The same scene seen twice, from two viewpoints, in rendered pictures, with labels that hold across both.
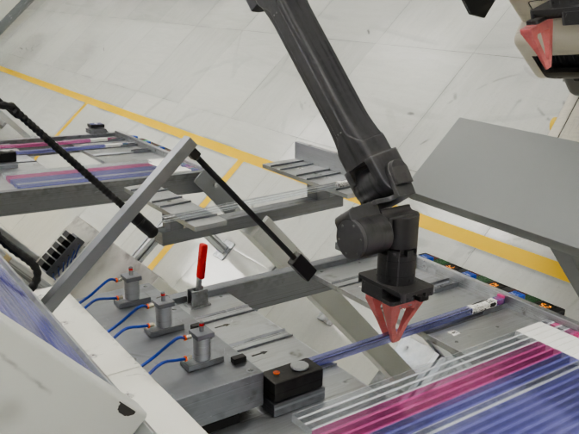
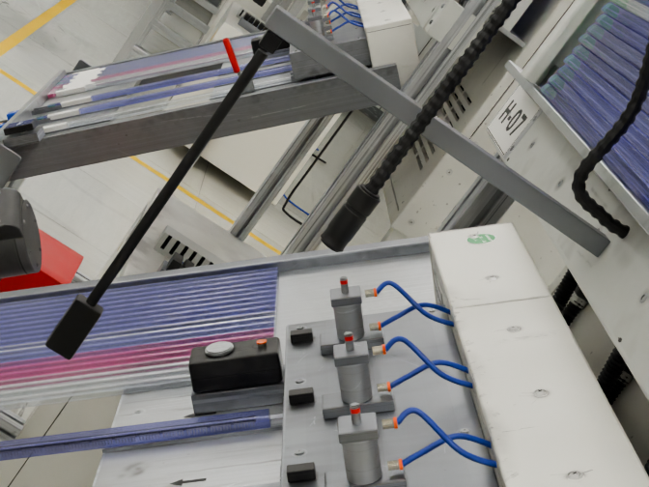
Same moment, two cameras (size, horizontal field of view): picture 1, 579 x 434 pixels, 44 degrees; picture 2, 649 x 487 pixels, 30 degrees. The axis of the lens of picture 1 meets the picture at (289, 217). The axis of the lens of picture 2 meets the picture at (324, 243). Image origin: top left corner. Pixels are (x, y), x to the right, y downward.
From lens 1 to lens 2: 165 cm
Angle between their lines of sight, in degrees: 129
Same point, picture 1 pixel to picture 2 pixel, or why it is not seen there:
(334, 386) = (159, 408)
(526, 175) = not seen: outside the picture
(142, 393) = (472, 278)
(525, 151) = not seen: outside the picture
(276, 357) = (173, 469)
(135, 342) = (423, 391)
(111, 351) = (482, 331)
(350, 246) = (35, 246)
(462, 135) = not seen: outside the picture
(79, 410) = (572, 42)
